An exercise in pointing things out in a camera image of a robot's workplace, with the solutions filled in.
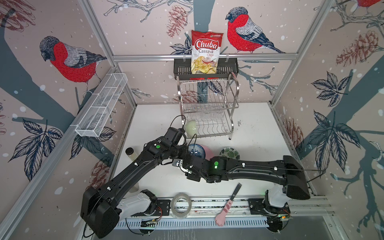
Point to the light green bowl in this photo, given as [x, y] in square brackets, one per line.
[191, 128]

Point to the steel two-tier dish rack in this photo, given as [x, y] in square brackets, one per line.
[211, 103]

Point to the blue white patterned bowl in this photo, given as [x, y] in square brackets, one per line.
[197, 150]

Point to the green leaf patterned bowl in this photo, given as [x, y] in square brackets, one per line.
[230, 152]

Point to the pink plate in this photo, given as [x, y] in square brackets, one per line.
[208, 152]

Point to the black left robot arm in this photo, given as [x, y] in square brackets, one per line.
[100, 206]

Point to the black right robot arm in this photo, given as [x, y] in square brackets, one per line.
[287, 175]

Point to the red Chuba cassava chips bag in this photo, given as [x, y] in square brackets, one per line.
[205, 52]

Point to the small glass spice jar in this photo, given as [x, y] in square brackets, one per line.
[131, 154]

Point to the clear tape roll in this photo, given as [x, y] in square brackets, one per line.
[181, 206]

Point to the pink cat paw spatula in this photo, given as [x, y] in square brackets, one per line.
[220, 219]

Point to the black wire wall basket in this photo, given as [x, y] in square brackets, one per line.
[182, 70]

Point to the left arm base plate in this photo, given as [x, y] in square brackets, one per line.
[162, 207]

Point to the white mesh wall shelf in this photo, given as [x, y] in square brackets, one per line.
[98, 113]

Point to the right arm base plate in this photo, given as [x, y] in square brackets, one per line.
[263, 207]

